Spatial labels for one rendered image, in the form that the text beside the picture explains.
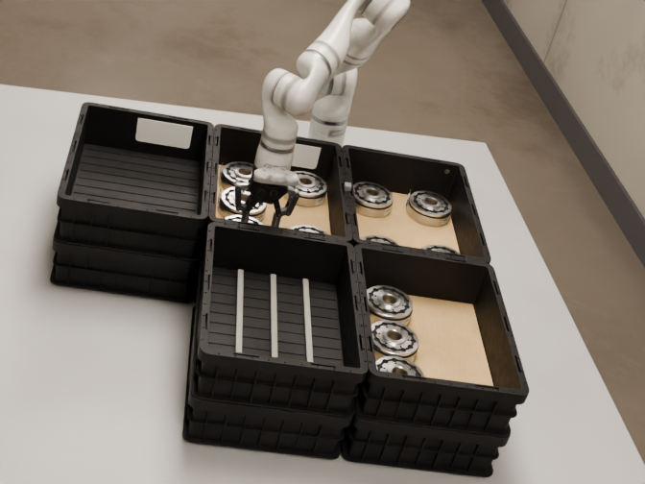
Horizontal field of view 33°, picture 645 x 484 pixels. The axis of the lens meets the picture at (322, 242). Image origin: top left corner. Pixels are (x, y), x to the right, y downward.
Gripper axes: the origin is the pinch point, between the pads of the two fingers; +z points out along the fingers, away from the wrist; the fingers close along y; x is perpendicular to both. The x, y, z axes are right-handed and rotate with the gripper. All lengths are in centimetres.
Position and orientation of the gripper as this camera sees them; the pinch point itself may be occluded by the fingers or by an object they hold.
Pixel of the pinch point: (259, 222)
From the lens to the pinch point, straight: 231.2
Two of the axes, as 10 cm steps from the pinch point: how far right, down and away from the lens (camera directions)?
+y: -9.7, -1.0, -2.3
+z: -2.1, 8.1, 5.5
